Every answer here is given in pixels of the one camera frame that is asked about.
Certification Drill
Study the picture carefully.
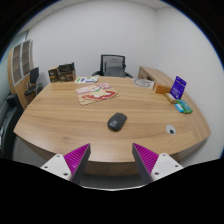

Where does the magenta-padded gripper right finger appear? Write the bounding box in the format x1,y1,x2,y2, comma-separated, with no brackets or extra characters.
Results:
131,143,184,185

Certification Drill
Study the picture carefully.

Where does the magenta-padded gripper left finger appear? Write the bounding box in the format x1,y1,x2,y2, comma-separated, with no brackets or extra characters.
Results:
40,143,92,185

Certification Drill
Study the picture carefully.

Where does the black computer mouse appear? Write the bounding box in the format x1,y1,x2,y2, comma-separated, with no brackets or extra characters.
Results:
106,112,128,132

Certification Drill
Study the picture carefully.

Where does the cartoon print mouse pad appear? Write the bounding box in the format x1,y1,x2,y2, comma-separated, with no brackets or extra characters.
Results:
74,82,119,106

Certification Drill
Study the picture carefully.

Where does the blue small box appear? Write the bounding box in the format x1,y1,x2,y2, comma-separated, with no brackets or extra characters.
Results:
174,102,185,114

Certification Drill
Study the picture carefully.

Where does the green flat box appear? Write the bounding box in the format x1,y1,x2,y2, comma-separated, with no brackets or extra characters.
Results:
178,99,194,115

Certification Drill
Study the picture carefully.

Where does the tan small box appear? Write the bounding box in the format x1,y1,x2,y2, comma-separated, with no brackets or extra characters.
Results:
163,92,178,104

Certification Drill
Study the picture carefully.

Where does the orange box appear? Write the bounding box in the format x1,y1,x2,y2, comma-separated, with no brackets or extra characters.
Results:
152,82,173,95

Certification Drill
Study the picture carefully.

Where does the round grey patterned pad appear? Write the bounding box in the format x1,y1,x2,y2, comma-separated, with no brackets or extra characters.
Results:
133,78,155,89

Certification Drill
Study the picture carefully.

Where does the large black office chair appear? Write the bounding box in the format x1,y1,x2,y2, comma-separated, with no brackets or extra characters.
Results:
0,93,24,159

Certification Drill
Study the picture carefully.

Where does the purple standing card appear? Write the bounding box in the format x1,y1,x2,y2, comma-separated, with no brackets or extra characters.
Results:
169,75,188,100

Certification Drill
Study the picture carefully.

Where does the white green leaflet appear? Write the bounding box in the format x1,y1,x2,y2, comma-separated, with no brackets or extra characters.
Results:
74,75,100,84

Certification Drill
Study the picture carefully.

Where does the wooden side desk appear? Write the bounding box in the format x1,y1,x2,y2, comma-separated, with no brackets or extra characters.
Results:
137,65,176,86

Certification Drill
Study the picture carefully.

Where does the small brown cardboard box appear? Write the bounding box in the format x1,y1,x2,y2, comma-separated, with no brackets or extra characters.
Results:
47,67,60,84

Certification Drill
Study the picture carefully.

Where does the large dark cardboard box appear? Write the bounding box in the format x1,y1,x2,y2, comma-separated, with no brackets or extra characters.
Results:
57,62,77,83

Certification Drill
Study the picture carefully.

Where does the small black office chair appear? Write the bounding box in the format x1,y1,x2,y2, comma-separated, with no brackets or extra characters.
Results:
24,66,44,97

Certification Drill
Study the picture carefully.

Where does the grey mesh office chair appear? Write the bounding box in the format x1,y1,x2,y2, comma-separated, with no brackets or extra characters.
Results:
91,54,134,79

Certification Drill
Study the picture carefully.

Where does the wooden shelf unit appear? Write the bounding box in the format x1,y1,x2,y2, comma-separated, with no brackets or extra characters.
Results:
7,39,34,109

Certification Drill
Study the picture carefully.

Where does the round cable grommet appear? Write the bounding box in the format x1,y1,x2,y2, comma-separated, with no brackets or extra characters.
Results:
165,124,177,136

